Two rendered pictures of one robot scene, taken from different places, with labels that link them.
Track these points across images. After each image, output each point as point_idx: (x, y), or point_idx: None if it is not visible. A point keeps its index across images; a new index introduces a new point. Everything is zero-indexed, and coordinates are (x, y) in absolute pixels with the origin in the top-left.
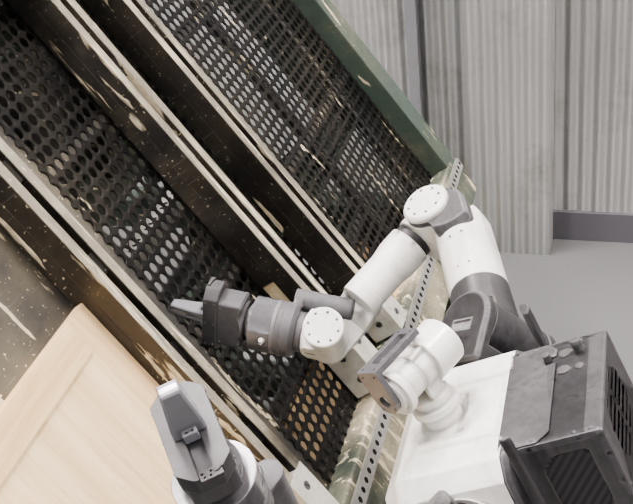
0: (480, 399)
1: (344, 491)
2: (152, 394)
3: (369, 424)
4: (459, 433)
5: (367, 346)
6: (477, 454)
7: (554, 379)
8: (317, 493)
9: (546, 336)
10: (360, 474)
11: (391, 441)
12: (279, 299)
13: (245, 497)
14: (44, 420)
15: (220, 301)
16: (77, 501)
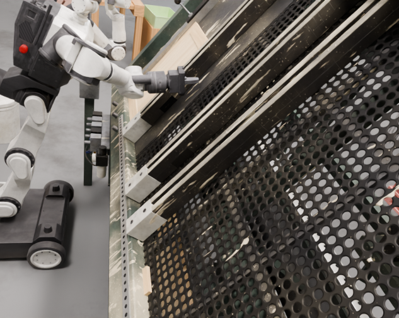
0: (67, 16)
1: (127, 147)
2: None
3: (127, 173)
4: (72, 15)
5: (137, 180)
6: (67, 8)
7: (43, 4)
8: (132, 122)
9: (41, 48)
10: (123, 155)
11: (117, 185)
12: None
13: None
14: (195, 42)
15: (176, 69)
16: (179, 53)
